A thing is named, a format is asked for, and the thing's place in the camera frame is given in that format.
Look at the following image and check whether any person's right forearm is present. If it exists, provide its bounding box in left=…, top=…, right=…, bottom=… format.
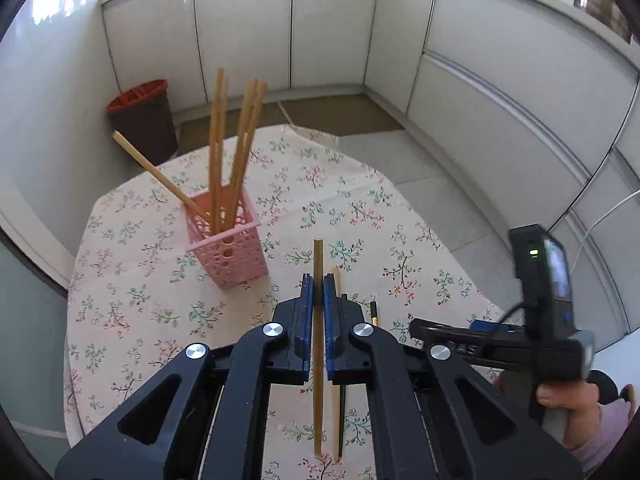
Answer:
left=570, top=385, right=640, bottom=478

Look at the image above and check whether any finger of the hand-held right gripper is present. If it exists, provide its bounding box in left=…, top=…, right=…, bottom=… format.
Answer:
left=470, top=319, right=525, bottom=333
left=409, top=317, right=527, bottom=371

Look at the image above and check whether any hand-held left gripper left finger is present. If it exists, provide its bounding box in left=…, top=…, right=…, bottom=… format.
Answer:
left=55, top=274, right=316, bottom=480

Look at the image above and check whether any stainless steel steamer pot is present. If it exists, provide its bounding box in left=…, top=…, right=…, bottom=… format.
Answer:
left=565, top=0, right=633, bottom=43

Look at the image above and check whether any brown floor mat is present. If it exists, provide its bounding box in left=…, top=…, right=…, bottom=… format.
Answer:
left=280, top=94, right=406, bottom=136
left=177, top=102, right=293, bottom=153

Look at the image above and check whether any person's right hand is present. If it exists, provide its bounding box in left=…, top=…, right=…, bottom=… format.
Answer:
left=536, top=381, right=602, bottom=453

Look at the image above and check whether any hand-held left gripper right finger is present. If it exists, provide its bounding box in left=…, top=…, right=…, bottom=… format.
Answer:
left=324, top=274, right=583, bottom=480

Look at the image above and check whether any pink perforated utensil holder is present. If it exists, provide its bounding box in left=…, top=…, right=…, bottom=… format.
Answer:
left=185, top=190, right=271, bottom=290

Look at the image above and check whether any frosted glass sliding door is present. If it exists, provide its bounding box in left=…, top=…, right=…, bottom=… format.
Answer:
left=0, top=230, right=71, bottom=466

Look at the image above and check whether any brown trash bin red bag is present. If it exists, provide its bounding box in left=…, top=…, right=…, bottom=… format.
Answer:
left=106, top=79, right=180, bottom=167

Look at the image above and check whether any floral tablecloth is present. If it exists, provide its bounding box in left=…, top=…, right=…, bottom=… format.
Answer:
left=64, top=124, right=506, bottom=480

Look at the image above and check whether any white cable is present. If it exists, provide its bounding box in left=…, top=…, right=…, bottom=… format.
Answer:
left=570, top=195, right=640, bottom=271

